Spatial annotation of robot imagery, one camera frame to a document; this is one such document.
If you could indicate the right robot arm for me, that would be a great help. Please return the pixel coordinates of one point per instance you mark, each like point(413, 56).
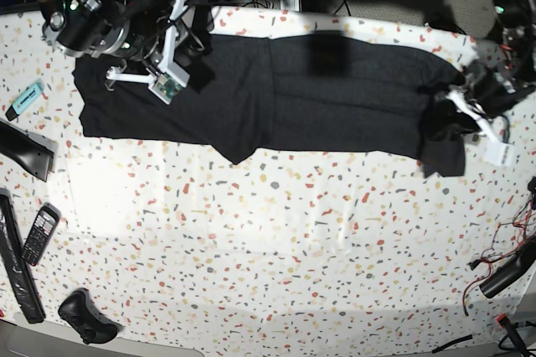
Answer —
point(143, 34)

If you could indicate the black game controller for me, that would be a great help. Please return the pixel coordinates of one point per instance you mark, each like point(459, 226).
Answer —
point(78, 311)

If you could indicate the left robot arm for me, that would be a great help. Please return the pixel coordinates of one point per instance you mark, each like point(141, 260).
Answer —
point(514, 34)

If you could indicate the black handheld tool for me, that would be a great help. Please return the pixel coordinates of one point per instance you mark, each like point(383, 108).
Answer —
point(31, 151)

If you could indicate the black phone handset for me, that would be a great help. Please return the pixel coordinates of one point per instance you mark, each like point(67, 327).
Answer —
point(40, 234)

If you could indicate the light blue highlighter pen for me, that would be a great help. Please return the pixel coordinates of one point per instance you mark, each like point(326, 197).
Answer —
point(24, 100)

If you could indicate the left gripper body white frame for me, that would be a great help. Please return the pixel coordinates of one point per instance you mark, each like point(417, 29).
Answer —
point(473, 99)

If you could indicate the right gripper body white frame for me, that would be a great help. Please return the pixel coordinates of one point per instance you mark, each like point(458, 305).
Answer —
point(164, 77)

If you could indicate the long black bar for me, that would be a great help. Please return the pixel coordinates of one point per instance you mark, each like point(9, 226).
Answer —
point(16, 267)

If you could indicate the black T-shirt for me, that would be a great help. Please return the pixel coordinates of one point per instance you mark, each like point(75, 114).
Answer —
point(317, 92)

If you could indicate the terrazzo pattern table cloth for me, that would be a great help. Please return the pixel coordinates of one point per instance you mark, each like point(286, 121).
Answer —
point(286, 254)

